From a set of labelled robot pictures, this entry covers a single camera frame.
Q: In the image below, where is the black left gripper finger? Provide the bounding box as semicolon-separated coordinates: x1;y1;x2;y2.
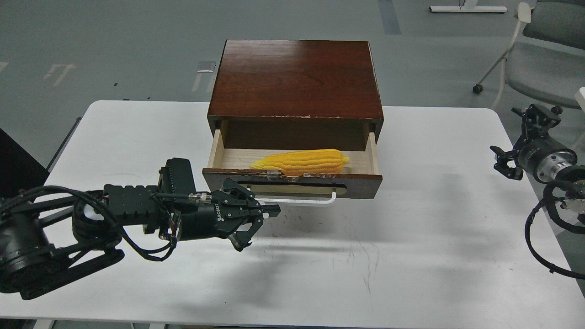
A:
211;179;281;219
226;215;264;252

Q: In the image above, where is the yellow corn cob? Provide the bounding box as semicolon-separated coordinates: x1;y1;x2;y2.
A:
249;149;350;176

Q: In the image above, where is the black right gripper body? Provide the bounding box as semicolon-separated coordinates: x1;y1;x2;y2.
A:
516;135;578;183

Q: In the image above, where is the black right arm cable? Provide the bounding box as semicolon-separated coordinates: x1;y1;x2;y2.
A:
524;183;585;280

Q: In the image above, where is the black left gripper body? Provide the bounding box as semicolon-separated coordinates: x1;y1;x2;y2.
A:
177;203;231;241

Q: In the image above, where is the wooden drawer with white handle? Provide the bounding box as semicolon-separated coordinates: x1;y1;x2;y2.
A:
202;129;383;199

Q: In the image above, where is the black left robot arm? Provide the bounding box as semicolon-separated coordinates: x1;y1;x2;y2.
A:
0;158;281;300

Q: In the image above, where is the grey office chair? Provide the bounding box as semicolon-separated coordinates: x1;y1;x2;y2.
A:
488;0;585;110

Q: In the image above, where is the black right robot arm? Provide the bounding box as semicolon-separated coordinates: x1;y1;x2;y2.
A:
490;104;584;234

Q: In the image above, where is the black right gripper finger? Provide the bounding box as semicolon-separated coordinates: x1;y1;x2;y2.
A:
489;145;524;180
511;104;563;142

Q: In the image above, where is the dark wooden drawer cabinet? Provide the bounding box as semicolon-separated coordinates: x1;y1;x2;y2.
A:
207;39;384;151

